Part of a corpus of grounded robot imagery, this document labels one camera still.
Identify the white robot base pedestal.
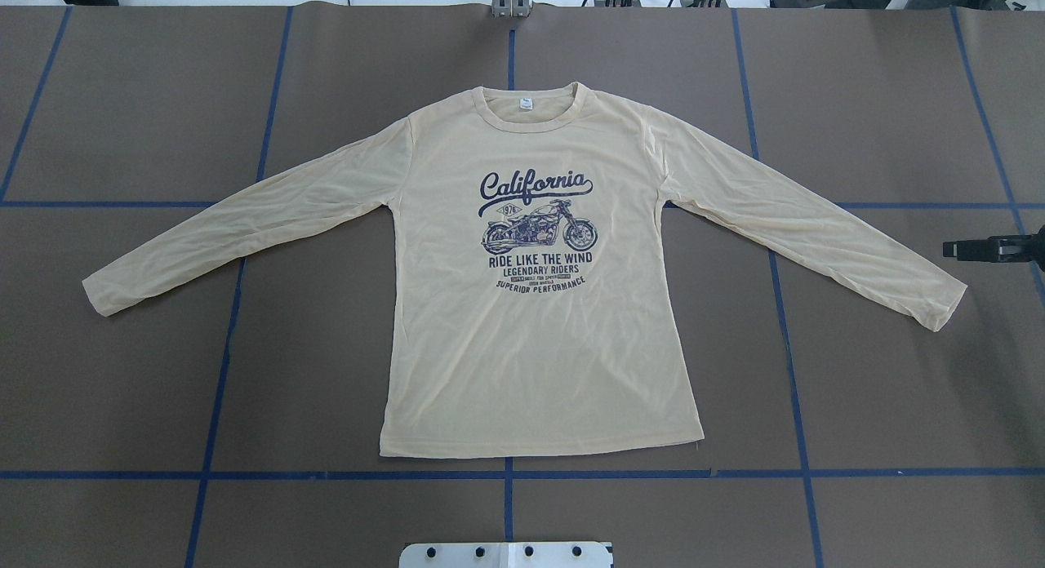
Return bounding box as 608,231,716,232
398,541,616,567

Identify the cream long-sleeve graphic shirt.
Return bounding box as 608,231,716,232
82,82,967,458

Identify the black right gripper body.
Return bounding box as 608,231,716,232
1015,233,1045,273

